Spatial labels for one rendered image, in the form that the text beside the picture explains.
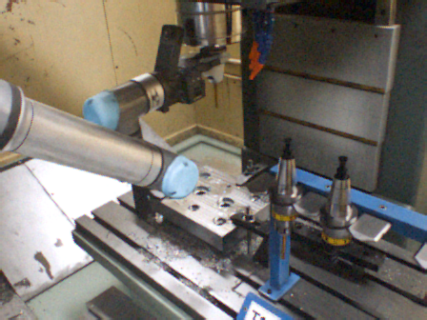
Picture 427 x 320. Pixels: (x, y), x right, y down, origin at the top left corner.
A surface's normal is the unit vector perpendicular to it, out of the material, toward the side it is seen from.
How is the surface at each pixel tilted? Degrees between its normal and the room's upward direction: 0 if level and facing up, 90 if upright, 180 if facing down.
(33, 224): 24
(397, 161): 90
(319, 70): 89
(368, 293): 0
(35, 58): 90
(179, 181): 90
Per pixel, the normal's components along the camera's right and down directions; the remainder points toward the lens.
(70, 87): 0.72, 0.28
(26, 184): 0.24, -0.69
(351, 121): -0.69, 0.35
